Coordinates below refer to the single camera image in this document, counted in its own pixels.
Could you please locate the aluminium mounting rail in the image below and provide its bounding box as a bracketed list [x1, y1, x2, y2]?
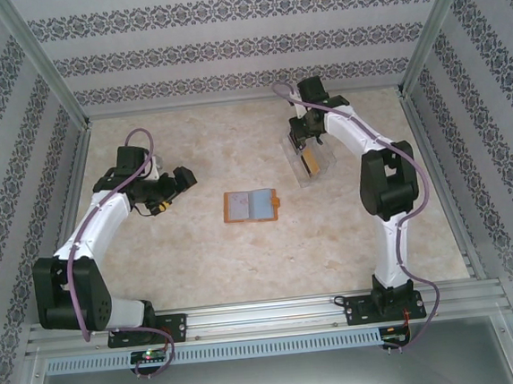
[22, 279, 513, 357]

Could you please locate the aluminium left frame post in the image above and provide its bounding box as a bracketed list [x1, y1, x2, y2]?
[0, 0, 93, 137]

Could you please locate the aluminium right side rail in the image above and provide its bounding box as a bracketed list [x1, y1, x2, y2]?
[398, 85, 490, 286]

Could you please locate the aluminium frame post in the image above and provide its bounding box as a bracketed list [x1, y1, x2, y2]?
[389, 0, 487, 99]
[0, 0, 93, 137]

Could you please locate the pale pink credit card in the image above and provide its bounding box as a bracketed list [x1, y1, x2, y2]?
[227, 192, 253, 222]

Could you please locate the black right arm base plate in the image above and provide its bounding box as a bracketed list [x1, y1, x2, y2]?
[342, 289, 427, 328]

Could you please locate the aluminium left side rail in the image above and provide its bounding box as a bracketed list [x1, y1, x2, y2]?
[23, 123, 111, 323]

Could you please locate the grey metal bottom panel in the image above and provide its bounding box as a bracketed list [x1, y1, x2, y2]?
[30, 335, 513, 384]

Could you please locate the grey slotted cable duct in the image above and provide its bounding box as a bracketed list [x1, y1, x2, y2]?
[44, 327, 384, 379]

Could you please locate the grey blue credit card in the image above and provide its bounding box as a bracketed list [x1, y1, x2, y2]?
[250, 189, 277, 220]

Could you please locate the clear acrylic tiered card stand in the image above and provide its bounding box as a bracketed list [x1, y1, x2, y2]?
[278, 122, 340, 190]

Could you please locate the orange card holder wallet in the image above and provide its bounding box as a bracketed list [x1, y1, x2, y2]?
[220, 185, 284, 226]

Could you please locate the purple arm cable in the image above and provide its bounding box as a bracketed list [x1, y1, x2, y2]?
[55, 126, 179, 384]
[271, 69, 447, 363]

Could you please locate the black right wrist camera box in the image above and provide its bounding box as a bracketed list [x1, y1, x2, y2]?
[295, 76, 329, 107]

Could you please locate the gold credit card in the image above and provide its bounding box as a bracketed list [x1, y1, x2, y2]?
[301, 147, 322, 175]

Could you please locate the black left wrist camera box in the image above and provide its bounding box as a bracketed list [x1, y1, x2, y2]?
[115, 143, 149, 177]

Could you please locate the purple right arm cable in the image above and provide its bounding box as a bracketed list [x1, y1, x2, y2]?
[271, 69, 447, 363]

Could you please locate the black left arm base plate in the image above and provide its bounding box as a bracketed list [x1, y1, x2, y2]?
[106, 312, 191, 349]

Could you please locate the aluminium right frame post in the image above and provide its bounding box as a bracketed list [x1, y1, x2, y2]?
[389, 0, 487, 99]

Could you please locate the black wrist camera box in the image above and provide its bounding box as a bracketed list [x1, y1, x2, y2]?
[115, 143, 149, 177]
[295, 76, 329, 107]

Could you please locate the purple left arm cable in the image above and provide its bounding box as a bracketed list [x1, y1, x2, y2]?
[55, 126, 179, 384]

